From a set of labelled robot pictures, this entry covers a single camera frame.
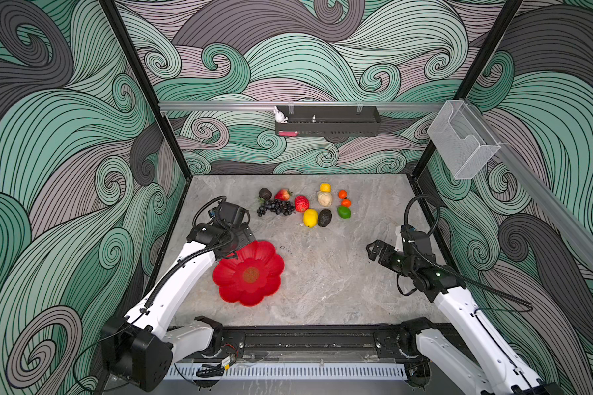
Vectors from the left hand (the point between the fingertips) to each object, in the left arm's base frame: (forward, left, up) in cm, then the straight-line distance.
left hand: (240, 237), depth 79 cm
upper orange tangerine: (+32, -40, -14) cm, 53 cm away
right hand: (-3, -46, -2) cm, 46 cm away
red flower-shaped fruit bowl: (-7, -1, -17) cm, 18 cm away
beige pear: (+27, -31, -12) cm, 43 cm away
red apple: (+24, -21, -11) cm, 34 cm away
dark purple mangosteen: (+31, -5, -13) cm, 34 cm away
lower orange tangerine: (+27, -41, -13) cm, 51 cm away
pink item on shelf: (+35, -15, +17) cm, 42 cm away
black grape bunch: (+23, -10, -12) cm, 28 cm away
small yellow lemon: (+35, -33, -13) cm, 50 cm away
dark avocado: (+18, -31, -12) cm, 38 cm away
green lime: (+21, -39, -13) cm, 47 cm away
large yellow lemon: (+17, -25, -13) cm, 33 cm away
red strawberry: (+30, -13, -13) cm, 35 cm away
